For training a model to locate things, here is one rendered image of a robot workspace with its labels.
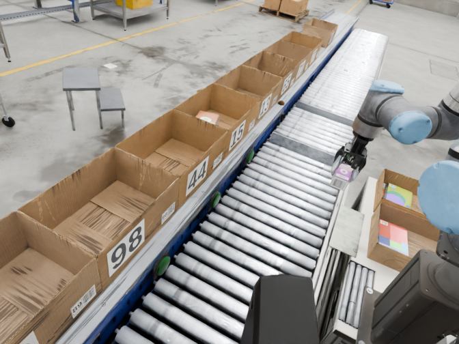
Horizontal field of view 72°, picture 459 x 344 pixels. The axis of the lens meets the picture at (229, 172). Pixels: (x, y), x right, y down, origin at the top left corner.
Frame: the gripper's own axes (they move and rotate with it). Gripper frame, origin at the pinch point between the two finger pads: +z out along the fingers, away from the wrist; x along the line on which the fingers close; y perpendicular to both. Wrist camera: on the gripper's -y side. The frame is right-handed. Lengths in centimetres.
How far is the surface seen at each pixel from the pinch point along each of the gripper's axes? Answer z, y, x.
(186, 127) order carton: 13, -9, -71
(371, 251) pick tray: 30.9, -2.0, 24.4
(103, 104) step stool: 89, -99, -212
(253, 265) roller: 36.0, 27.3, -16.9
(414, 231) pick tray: 34, -30, 43
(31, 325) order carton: 7, 89, -51
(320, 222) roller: 36.2, -11.3, 2.0
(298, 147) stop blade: 33, -62, -24
